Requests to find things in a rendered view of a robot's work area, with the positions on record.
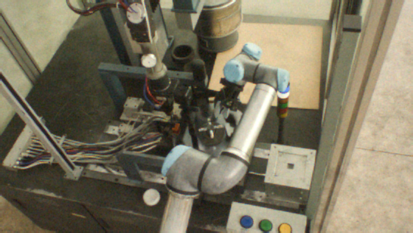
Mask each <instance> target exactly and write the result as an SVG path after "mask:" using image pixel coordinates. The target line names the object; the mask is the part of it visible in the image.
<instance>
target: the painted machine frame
mask: <svg viewBox="0 0 413 233"><path fill-rule="evenodd" d="M172 1H173V6H172V7H171V12H175V16H176V22H177V25H178V28H179V29H191V30H194V29H195V24H196V22H197V20H198V17H199V15H200V13H201V11H202V8H203V6H204V3H205V1H206V0H172ZM154 11H155V12H154V13H153V21H154V24H155V26H156V33H157V35H158V39H157V41H156V48H157V52H158V53H159V58H160V61H161V62H162V59H163V57H164V54H165V53H166V51H167V49H169V48H170V47H171V45H172V42H173V40H174V37H173V36H168V35H167V27H166V24H165V21H164V16H163V12H162V9H161V5H160V2H159V4H157V7H156V10H154ZM99 12H100V15H101V16H102V19H103V22H104V24H105V26H106V28H107V30H108V34H109V37H110V39H111V42H112V44H113V46H114V48H115V51H116V53H117V55H118V58H119V60H120V63H121V64H120V65H116V64H109V63H100V65H99V67H98V68H97V69H98V71H99V74H100V76H101V78H102V80H103V82H104V84H105V86H106V88H107V90H108V94H109V96H110V97H111V99H112V101H113V103H114V105H115V107H116V108H115V109H116V110H121V111H124V107H123V106H124V104H125V101H126V100H127V97H126V95H125V92H124V90H123V87H122V84H121V82H120V81H119V78H118V77H129V78H135V79H140V80H144V79H145V75H146V74H145V71H146V67H144V66H143V65H142V63H141V58H142V56H143V54H142V53H133V50H132V47H131V44H130V41H129V39H128V36H127V34H126V31H125V28H124V25H125V23H126V21H127V10H124V9H121V8H119V9H118V8H115V7H111V8H106V9H103V10H99ZM191 68H192V73H189V72H178V71H171V70H167V76H168V78H173V79H179V82H180V84H187V85H191V89H192V94H195V86H204V87H206V86H207V82H208V77H207V73H206V69H205V64H204V62H203V61H202V60H199V59H197V60H194V61H193V62H192V63H191Z"/></svg>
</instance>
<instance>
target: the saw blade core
mask: <svg viewBox="0 0 413 233"><path fill-rule="evenodd" d="M209 105H210V106H209ZM200 107H201V108H200ZM200 107H199V106H198V107H197V108H198V112H195V119H194V121H195V134H193V135H189V131H188V126H187V123H186V122H182V120H181V118H180V120H179V121H178V123H177V124H179V123H181V124H179V125H180V126H179V127H178V131H176V130H174V131H173V146H174V147H176V146H178V145H184V146H187V147H192V148H193V149H195V150H198V151H200V152H202V153H206V154H208V155H212V156H215V157H219V156H220V154H221V153H222V151H224V150H225V149H226V148H227V146H228V144H229V142H230V140H231V138H232V136H233V134H234V132H235V129H236V127H237V126H238V123H239V121H240V118H241V115H242V113H241V112H240V111H239V110H237V111H230V110H229V111H228V117H227V118H226V119H225V117H224V116H222V117H220V118H218V119H217V118H215V114H214V103H210V104H205V105H200ZM208 119H210V122H216V123H218V124H220V125H222V126H223V127H224V129H225V138H224V140H222V141H221V142H220V143H218V144H216V145H205V144H204V143H203V142H201V140H199V138H198V129H199V128H200V127H201V126H203V125H205V124H207V123H209V122H208Z"/></svg>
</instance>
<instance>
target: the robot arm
mask: <svg viewBox="0 0 413 233"><path fill-rule="evenodd" d="M262 53H263V51H262V49H261V48H260V47H259V46H258V45H256V44H254V43H251V42H248V43H245V44H244V45H243V48H241V51H240V53H239V54H238V55H236V56H235V57H234V58H232V59H230V60H229V61H228V62H227V63H226V64H225V66H224V68H223V74H224V76H225V78H221V81H220V83H222V85H224V86H225V87H223V88H221V90H220V91H219V92H217V94H216V95H215V97H214V114H215V118H217V119H218V118H220V117H222V116H224V117H225V119H226V118H227V117H228V111H229V110H230V111H237V110H238V108H239V107H240V105H239V106H238V108H237V105H238V103H240V104H241V100H240V92H243V87H244V86H245V84H246V83H247V82H250V83H253V84H256V85H255V87H254V91H253V93H252V95H251V96H250V98H249V101H248V103H247V105H246V108H245V110H244V112H243V113H242V115H241V118H240V121H239V123H238V126H237V127H236V129H235V132H234V134H233V136H232V138H231V140H230V142H229V144H228V146H227V148H226V149H225V150H224V151H222V153H221V154H220V156H219V157H215V156H212V155H208V154H206V153H202V152H200V151H198V150H195V149H193V148H192V147H187V146H184V145H178V146H176V147H174V148H173V149H172V150H171V151H170V152H169V154H168V155H167V158H166V159H165V161H164V164H163V166H162V175H163V176H164V177H165V178H167V183H166V187H167V189H168V190H169V192H168V195H167V203H166V207H165V211H164V215H163V219H162V224H161V227H160V231H159V233H185V232H186V229H187V224H188V221H189V218H190V213H191V210H192V205H193V201H194V198H195V196H197V195H199V194H200V192H204V193H206V194H209V195H217V194H221V193H223V192H225V191H227V190H228V189H231V188H232V187H233V186H234V185H236V184H238V183H239V180H240V179H241V178H242V177H243V176H244V175H245V173H246V171H247V169H248V168H249V165H250V163H249V156H250V155H251V152H252V150H253V148H254V143H255V142H256V140H257V137H258V135H259V133H260V130H261V128H262V126H263V124H264V122H265V120H266V117H267V115H268V111H269V109H270V107H271V104H272V102H273V100H274V98H275V96H276V94H277V92H278V91H281V92H284V90H285V89H286V87H287V85H288V82H289V78H290V74H289V71H287V70H284V69H281V68H278V67H273V66H269V65H265V64H263V63H258V61H259V59H260V57H261V54H262ZM220 109H221V111H220Z"/></svg>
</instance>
